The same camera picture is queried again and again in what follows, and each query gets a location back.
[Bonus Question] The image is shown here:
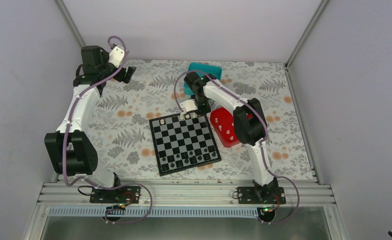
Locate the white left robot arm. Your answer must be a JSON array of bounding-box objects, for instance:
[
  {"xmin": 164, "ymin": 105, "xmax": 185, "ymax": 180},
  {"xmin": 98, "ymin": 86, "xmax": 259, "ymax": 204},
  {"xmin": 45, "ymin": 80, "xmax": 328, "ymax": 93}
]
[{"xmin": 44, "ymin": 44, "xmax": 136, "ymax": 203}]

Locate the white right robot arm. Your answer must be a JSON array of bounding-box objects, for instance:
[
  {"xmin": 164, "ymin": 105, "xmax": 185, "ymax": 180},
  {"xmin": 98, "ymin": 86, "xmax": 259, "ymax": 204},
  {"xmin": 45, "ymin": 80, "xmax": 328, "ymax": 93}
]
[{"xmin": 179, "ymin": 70, "xmax": 278, "ymax": 204}]

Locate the red piece tray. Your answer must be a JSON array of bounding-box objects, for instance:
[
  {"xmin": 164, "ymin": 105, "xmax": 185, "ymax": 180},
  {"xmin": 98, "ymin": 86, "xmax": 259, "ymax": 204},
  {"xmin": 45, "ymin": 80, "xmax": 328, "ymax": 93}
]
[{"xmin": 209, "ymin": 107, "xmax": 241, "ymax": 148}]

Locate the teal square box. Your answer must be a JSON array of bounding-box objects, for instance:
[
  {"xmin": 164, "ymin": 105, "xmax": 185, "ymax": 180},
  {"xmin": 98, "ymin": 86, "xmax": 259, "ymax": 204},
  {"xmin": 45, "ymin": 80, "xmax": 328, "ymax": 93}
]
[{"xmin": 183, "ymin": 61, "xmax": 223, "ymax": 97}]

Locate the black white chessboard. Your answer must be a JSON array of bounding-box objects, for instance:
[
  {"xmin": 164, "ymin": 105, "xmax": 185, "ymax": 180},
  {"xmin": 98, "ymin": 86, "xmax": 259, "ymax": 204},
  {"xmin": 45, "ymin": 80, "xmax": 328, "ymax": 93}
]
[{"xmin": 149, "ymin": 112, "xmax": 222, "ymax": 176}]

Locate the floral table mat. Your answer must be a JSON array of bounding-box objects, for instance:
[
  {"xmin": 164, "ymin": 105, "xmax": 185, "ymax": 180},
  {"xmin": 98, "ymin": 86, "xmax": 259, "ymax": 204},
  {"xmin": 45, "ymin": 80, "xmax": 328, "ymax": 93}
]
[{"xmin": 86, "ymin": 60, "xmax": 314, "ymax": 181}]

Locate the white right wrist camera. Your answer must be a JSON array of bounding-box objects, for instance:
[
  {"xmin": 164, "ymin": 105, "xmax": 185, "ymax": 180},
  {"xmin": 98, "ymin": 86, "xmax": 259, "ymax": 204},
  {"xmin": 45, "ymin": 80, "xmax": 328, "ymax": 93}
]
[{"xmin": 179, "ymin": 99, "xmax": 198, "ymax": 114}]

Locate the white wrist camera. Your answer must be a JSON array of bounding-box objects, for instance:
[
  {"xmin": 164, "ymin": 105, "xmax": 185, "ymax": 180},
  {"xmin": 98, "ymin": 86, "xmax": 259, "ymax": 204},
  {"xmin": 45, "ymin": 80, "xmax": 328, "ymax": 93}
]
[
  {"xmin": 179, "ymin": 99, "xmax": 198, "ymax": 114},
  {"xmin": 108, "ymin": 45, "xmax": 129, "ymax": 68}
]

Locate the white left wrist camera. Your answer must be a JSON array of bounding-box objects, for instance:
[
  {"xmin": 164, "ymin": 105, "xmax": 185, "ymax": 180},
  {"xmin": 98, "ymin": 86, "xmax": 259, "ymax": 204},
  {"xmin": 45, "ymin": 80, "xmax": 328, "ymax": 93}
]
[{"xmin": 108, "ymin": 45, "xmax": 129, "ymax": 68}]

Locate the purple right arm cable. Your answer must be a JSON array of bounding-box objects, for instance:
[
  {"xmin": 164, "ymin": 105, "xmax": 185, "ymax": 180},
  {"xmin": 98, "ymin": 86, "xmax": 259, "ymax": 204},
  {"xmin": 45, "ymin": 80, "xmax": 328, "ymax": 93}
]
[{"xmin": 173, "ymin": 70, "xmax": 300, "ymax": 225}]

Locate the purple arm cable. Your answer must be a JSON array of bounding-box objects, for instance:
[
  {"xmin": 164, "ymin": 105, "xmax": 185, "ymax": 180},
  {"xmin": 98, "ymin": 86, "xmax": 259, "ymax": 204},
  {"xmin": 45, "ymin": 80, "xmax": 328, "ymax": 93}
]
[
  {"xmin": 61, "ymin": 35, "xmax": 153, "ymax": 225},
  {"xmin": 173, "ymin": 70, "xmax": 300, "ymax": 225}
]

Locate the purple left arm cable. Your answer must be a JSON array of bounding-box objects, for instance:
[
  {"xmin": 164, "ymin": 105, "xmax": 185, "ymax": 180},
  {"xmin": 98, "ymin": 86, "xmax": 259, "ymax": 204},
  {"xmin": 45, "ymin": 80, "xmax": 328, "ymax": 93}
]
[{"xmin": 61, "ymin": 35, "xmax": 153, "ymax": 225}]

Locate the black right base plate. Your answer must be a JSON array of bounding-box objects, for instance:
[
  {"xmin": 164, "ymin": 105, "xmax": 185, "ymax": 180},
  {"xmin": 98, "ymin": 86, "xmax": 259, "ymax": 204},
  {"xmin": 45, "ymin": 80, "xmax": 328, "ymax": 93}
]
[{"xmin": 234, "ymin": 186, "xmax": 286, "ymax": 205}]

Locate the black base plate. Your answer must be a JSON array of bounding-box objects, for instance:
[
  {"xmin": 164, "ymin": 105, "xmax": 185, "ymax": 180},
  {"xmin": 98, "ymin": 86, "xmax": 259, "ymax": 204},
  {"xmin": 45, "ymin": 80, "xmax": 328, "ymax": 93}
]
[
  {"xmin": 234, "ymin": 186, "xmax": 286, "ymax": 205},
  {"xmin": 89, "ymin": 185, "xmax": 141, "ymax": 204}
]

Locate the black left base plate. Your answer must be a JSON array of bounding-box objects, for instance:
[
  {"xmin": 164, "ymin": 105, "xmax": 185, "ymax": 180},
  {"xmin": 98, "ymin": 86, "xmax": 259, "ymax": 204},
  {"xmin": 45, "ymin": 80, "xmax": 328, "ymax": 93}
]
[{"xmin": 89, "ymin": 185, "xmax": 141, "ymax": 204}]

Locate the aluminium rail frame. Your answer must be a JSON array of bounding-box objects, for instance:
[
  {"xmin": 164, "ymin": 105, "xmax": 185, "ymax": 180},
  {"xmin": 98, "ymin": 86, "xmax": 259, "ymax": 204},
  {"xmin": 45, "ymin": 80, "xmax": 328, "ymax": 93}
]
[{"xmin": 37, "ymin": 179, "xmax": 336, "ymax": 207}]

